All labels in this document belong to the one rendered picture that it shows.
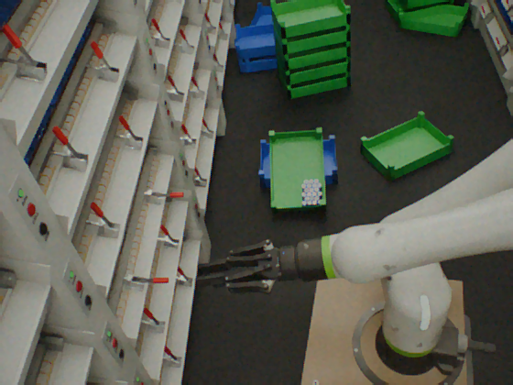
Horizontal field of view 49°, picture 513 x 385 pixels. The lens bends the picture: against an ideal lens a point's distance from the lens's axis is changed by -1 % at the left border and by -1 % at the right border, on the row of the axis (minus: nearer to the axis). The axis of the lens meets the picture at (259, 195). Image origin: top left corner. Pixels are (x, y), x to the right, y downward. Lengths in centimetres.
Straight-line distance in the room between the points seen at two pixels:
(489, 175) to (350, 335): 50
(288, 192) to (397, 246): 117
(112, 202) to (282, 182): 103
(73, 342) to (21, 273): 21
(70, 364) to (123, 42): 72
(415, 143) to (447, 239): 139
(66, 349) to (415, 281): 68
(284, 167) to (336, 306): 87
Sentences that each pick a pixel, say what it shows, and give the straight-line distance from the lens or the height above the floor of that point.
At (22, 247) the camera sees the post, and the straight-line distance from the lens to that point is 85.
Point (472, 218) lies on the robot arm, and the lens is 103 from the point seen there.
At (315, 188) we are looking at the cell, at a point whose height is 9.
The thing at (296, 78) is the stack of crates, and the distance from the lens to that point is 258.
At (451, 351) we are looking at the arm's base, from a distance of 134.
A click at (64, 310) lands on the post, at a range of 97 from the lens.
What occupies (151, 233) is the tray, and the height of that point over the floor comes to 55.
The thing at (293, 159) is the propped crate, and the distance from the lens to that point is 218.
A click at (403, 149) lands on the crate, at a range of 236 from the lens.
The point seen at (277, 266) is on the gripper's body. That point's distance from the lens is 122.
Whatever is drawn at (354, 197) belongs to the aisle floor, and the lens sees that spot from 217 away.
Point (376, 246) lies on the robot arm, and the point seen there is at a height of 79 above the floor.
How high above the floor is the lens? 160
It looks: 46 degrees down
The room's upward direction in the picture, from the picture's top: 10 degrees counter-clockwise
